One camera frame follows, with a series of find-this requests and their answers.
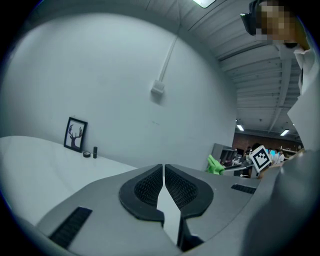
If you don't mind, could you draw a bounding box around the green cloth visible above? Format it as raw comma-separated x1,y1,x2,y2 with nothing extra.
205,154,226,176

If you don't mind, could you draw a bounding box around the black picture frame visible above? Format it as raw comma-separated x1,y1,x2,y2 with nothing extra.
63,116,89,154

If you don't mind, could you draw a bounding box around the grey cabinet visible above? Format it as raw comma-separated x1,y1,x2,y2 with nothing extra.
211,142,235,167

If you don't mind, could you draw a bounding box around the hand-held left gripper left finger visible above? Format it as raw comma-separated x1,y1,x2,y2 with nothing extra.
37,163,185,256

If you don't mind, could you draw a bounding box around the long ceiling light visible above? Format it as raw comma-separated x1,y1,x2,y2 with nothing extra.
192,0,217,9

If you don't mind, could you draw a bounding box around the person's white shirt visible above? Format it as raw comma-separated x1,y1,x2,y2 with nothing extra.
272,41,320,154

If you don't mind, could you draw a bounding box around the white wall junction box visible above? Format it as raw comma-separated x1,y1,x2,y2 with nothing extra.
150,79,166,96

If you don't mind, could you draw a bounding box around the white round table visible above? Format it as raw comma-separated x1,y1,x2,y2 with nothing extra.
0,135,181,241

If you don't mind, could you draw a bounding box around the white wall conduit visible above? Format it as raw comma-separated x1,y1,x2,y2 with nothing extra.
159,24,183,84

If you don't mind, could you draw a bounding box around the black head-worn camera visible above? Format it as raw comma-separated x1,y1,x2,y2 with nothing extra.
240,0,262,36

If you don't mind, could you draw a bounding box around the person's head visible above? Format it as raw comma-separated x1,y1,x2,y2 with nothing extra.
259,0,311,51

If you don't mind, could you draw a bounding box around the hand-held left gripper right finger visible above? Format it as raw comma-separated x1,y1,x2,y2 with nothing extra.
164,163,261,252

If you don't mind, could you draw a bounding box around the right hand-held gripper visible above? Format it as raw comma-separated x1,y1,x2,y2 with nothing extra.
223,144,273,179

